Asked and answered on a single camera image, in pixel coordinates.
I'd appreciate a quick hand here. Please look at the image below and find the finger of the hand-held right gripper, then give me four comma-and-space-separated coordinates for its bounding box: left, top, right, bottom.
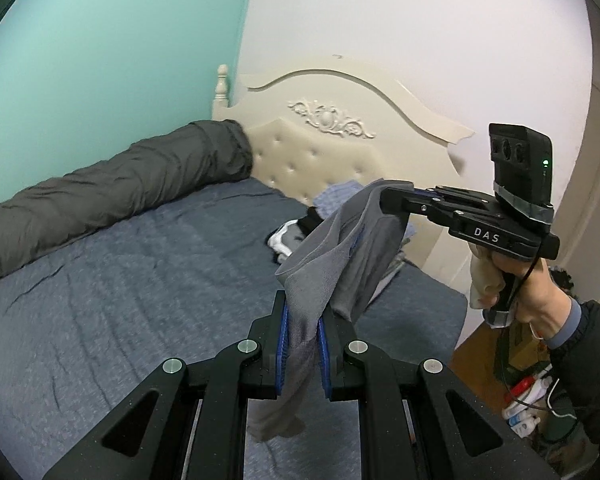
379, 186, 462, 235
413, 185, 501, 213

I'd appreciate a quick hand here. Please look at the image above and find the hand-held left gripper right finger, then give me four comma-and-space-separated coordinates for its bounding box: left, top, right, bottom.
318, 309, 561, 480

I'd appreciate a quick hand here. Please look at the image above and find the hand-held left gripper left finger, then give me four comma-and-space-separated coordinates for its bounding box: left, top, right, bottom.
42, 289, 288, 480

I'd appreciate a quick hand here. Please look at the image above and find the grey garment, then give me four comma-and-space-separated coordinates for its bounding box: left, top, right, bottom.
247, 178, 417, 443

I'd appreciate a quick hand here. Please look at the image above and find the person's right forearm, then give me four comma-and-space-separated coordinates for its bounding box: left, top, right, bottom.
544, 296, 600, 463

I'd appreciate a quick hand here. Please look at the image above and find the person's right hand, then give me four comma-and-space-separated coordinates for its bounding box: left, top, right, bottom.
490, 252, 575, 347

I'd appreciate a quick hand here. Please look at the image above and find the light blue checked garment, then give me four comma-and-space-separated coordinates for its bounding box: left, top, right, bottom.
311, 180, 417, 241

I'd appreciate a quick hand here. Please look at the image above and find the cream tufted headboard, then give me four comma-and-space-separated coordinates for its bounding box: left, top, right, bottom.
211, 64, 477, 297

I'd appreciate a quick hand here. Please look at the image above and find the blue patterned bed cover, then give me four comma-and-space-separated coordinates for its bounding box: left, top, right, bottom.
0, 177, 469, 480

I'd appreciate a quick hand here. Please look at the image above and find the white power strip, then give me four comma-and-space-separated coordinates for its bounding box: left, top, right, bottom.
501, 366, 557, 437

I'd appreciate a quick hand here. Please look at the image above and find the dark grey rolled duvet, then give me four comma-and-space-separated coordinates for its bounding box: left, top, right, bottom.
0, 119, 255, 291

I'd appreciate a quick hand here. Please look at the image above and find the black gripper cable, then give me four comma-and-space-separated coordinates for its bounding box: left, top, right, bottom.
497, 258, 549, 332

